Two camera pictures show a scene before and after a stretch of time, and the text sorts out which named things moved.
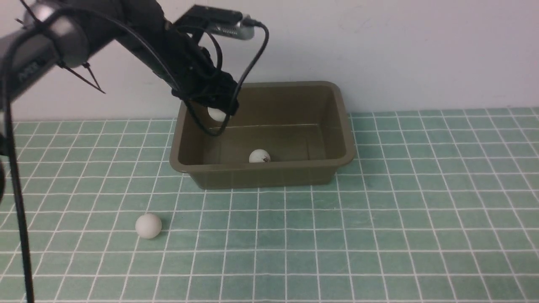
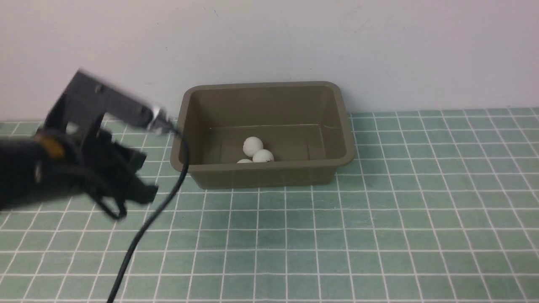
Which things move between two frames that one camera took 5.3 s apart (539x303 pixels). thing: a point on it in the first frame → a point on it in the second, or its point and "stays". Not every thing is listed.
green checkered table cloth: [442, 206] stays
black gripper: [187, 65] → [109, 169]
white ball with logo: [259, 155] stays
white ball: [217, 114] → [252, 144]
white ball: [148, 226] → [244, 161]
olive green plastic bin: [283, 134] stays
